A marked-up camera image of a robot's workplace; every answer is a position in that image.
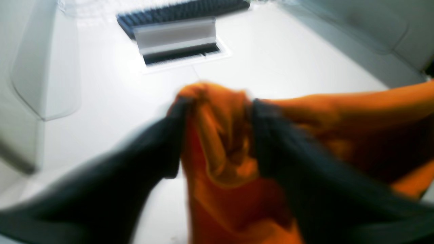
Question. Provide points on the orange t-shirt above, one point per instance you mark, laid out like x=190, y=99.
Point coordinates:
x=384, y=135

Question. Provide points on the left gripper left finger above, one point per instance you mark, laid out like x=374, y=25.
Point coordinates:
x=101, y=202

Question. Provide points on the grey left side panel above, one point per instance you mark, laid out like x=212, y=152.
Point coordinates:
x=40, y=76

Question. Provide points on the grey panel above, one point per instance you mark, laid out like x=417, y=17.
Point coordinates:
x=40, y=76
x=391, y=39

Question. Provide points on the grey right side panel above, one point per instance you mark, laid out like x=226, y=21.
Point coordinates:
x=391, y=39

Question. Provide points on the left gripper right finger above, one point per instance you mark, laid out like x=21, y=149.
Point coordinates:
x=332, y=203

